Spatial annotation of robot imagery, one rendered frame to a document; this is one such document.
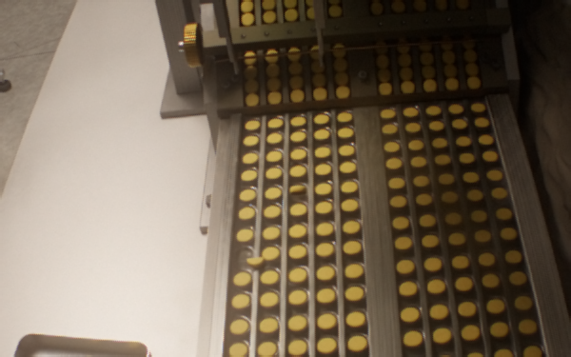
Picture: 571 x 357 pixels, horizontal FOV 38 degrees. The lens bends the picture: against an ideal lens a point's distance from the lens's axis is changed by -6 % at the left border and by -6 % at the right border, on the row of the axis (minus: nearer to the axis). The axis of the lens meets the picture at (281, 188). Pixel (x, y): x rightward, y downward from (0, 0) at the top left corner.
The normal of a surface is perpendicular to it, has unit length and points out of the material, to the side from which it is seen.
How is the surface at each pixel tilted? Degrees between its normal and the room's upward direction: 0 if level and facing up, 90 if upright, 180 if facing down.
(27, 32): 0
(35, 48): 0
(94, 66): 0
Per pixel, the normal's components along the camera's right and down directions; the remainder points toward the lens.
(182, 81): -0.02, 0.68
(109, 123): -0.12, -0.73
